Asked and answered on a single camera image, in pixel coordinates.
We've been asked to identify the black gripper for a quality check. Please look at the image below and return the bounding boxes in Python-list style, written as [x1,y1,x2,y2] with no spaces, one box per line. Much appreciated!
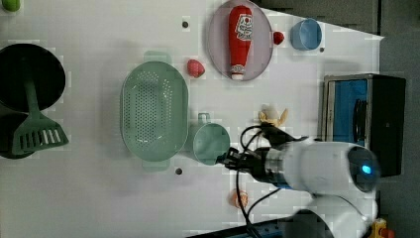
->
[216,148,267,176]

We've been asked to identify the peeled banana toy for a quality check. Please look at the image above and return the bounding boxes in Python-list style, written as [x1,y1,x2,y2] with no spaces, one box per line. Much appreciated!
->
[259,105,288,127]

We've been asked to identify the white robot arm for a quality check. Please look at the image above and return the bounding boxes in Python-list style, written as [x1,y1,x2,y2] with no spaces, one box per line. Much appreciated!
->
[216,138,380,238]

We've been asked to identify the green mug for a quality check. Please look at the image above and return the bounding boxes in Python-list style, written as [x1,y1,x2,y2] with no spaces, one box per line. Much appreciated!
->
[184,112,230,166]

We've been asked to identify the orange slice toy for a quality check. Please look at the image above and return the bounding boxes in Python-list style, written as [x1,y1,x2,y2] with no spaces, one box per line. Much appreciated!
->
[229,189,249,208]

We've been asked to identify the green perforated colander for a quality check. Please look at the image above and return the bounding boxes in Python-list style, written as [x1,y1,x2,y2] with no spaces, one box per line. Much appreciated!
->
[120,51,188,173]

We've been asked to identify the pink strawberry toy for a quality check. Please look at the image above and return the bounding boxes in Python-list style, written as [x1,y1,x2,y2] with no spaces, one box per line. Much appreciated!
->
[187,59,205,78]

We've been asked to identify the grey round plate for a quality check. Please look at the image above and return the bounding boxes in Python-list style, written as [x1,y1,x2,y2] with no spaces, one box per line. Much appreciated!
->
[206,0,273,80]

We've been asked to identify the red strawberry toy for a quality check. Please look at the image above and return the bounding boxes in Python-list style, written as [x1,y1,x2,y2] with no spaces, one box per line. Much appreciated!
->
[273,32,284,46]

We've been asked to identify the red ketchup bottle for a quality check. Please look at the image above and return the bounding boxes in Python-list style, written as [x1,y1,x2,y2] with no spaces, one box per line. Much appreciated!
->
[229,5,253,80]

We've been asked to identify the blue bowl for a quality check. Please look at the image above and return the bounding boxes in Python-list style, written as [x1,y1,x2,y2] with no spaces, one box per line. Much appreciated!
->
[290,18,322,51]

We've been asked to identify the black toaster oven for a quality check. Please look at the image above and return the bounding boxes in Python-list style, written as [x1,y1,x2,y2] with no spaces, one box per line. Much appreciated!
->
[321,73,406,178]

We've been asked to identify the green slotted spatula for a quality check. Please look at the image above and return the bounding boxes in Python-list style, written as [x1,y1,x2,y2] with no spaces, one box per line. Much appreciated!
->
[12,79,68,155]

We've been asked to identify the green marker bottle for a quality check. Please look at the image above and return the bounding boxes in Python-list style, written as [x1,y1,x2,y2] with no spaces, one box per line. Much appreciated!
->
[1,0,21,12]

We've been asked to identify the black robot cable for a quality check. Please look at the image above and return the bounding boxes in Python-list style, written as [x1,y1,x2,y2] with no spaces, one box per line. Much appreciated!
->
[235,124,285,238]

